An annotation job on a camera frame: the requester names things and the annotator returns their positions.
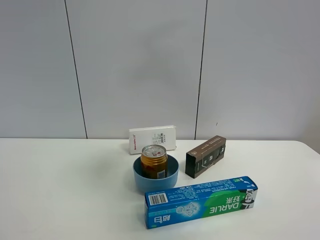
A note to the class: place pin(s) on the white flat box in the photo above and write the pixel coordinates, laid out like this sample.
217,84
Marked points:
159,135

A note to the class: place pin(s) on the brown black carton box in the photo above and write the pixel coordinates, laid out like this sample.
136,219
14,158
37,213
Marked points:
204,156

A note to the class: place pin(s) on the amber drink can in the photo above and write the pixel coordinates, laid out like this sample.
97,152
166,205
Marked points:
154,162

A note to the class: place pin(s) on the blue green toothpaste box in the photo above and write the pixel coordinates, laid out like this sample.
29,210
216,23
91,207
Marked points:
187,203

